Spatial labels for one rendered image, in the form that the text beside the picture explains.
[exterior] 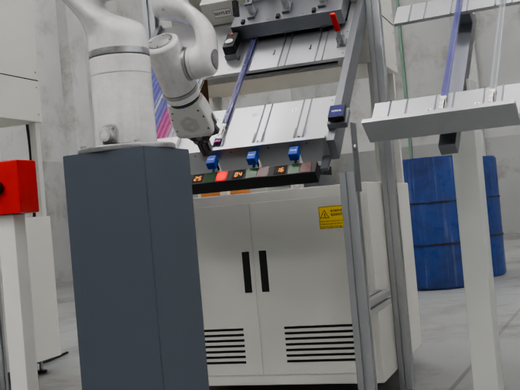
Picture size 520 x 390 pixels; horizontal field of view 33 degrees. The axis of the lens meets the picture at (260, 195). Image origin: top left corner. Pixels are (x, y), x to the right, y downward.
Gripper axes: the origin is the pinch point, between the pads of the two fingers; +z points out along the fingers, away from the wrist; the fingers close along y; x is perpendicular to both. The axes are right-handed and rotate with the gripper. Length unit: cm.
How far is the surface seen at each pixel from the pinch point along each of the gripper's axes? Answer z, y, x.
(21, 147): 321, -437, 457
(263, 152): 5.6, 13.3, 2.2
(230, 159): 6.7, 3.9, 2.2
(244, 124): 5.2, 5.7, 14.8
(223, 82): 27, -21, 69
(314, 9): -2, 20, 57
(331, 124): 2.6, 31.3, 6.4
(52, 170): 370, -433, 476
